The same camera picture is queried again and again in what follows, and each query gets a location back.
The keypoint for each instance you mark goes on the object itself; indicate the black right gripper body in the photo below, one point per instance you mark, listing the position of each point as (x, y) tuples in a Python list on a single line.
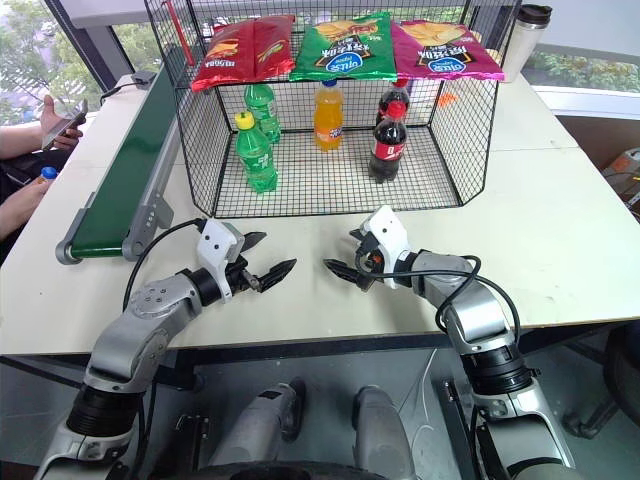
[(364, 270)]

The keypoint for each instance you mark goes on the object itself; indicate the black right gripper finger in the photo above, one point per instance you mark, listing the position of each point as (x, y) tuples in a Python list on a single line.
[(342, 270), (356, 234)]

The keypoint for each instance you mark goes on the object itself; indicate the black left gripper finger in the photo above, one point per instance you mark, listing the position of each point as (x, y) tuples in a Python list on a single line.
[(277, 274), (254, 241)]

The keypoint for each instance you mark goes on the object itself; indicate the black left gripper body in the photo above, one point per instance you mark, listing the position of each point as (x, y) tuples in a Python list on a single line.
[(240, 277)]

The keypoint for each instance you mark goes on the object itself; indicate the blue-capped yellow bottle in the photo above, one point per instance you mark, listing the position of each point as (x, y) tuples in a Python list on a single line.
[(48, 173)]

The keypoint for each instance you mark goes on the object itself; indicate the smartphone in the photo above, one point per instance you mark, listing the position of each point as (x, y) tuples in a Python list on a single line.
[(62, 127)]

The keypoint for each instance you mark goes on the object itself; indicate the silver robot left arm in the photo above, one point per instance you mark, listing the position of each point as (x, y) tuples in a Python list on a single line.
[(140, 320)]

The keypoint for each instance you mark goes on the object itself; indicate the person's right forearm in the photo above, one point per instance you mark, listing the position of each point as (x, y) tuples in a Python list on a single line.
[(17, 210)]

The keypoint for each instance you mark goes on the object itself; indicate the person's left forearm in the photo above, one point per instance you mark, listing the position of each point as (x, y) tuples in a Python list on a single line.
[(20, 142)]

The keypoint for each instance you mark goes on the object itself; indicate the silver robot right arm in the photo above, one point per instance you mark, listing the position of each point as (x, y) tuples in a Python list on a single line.
[(480, 320)]

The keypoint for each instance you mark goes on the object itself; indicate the green conveyor belt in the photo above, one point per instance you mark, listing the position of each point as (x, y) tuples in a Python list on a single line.
[(125, 165)]

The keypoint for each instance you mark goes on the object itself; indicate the person's left hand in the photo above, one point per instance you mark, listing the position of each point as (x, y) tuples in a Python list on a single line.
[(52, 112)]

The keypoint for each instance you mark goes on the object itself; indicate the green Sprite bottle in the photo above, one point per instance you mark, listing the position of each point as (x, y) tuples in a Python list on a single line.
[(262, 102), (256, 160)]

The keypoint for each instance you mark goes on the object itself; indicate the Coca-Cola bottle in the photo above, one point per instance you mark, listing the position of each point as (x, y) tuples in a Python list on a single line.
[(387, 150), (385, 99)]

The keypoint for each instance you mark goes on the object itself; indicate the orange Fanta bottle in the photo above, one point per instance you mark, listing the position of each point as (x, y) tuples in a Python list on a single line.
[(328, 122)]

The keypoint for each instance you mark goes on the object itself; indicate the grey robot left leg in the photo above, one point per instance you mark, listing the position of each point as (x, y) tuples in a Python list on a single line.
[(260, 425)]

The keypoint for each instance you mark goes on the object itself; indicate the grey robot leg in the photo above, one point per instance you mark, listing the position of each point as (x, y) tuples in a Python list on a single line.
[(260, 425), (382, 430)]

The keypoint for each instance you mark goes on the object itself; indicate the grey robot right leg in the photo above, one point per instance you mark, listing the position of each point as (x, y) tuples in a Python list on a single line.
[(382, 430)]

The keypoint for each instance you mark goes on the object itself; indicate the small orange object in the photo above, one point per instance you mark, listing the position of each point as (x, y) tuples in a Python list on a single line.
[(448, 100)]

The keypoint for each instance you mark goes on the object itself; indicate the green chips bag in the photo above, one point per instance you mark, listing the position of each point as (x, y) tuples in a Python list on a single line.
[(345, 55)]

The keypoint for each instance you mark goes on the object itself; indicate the red chips bag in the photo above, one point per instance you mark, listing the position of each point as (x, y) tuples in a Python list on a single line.
[(225, 55), (272, 47)]

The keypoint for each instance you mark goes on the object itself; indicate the grey power adapter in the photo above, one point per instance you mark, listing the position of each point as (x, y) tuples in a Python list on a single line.
[(145, 79)]

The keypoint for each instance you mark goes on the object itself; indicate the magenta chips bag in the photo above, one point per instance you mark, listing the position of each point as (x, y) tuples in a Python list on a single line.
[(440, 55)]

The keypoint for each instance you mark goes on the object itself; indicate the red rod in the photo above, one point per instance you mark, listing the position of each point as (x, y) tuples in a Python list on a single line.
[(181, 30)]

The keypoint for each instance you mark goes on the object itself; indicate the person's dark clothing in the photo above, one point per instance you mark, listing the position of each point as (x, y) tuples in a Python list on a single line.
[(30, 167)]

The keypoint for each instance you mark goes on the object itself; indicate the white travel mug black lid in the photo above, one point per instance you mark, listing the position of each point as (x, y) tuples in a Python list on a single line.
[(522, 45)]

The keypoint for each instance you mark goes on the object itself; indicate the black office chair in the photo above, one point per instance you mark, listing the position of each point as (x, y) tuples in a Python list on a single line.
[(620, 370)]

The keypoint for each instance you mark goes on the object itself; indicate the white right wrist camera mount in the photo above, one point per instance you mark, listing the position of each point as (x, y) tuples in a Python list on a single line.
[(387, 230)]

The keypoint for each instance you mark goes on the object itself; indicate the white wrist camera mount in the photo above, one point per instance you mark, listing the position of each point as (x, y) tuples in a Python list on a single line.
[(387, 230), (215, 245)]

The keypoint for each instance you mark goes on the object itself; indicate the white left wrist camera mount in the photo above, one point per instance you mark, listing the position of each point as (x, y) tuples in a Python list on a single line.
[(215, 245)]

